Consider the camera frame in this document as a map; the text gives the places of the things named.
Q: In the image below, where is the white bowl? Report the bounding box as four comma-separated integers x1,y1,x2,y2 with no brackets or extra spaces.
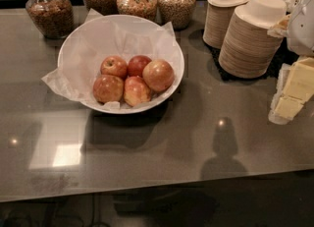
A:
57,14,185,115

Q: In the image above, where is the front stack of paper bowls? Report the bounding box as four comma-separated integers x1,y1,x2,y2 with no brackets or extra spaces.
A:
218,0,287,79

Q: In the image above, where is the glass jar of cereal left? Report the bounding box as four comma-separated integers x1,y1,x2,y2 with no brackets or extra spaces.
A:
26,0,74,39

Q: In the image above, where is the stack of paper bowls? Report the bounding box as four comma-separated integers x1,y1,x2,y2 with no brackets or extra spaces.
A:
218,0,287,79
203,0,249,49

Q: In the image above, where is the red apple back left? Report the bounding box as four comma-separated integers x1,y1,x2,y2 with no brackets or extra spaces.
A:
100,55,128,80

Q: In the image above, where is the back stack of paper bowls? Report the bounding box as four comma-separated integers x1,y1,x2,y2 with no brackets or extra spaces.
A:
203,0,249,49

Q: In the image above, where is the dark red apple back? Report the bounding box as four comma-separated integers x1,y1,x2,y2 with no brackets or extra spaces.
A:
128,55,151,77

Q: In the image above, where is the red-yellow apple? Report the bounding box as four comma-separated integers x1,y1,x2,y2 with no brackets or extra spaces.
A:
124,76,151,107
142,59,175,92
93,75,124,103

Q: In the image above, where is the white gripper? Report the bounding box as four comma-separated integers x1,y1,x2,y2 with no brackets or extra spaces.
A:
267,0,314,125

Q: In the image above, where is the white paper liner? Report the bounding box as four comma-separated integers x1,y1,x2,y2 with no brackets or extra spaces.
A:
41,8,182,111

